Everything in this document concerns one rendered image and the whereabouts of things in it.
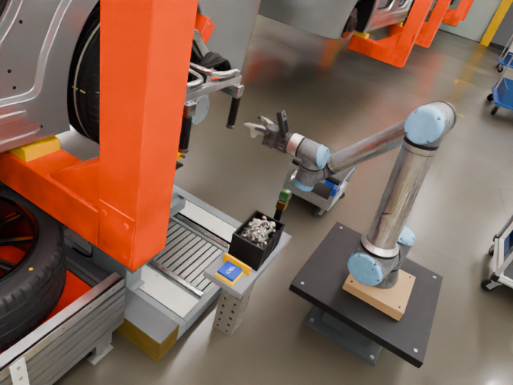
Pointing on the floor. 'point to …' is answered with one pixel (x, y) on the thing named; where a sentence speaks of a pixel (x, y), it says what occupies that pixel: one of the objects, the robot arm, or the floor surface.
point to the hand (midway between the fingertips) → (252, 119)
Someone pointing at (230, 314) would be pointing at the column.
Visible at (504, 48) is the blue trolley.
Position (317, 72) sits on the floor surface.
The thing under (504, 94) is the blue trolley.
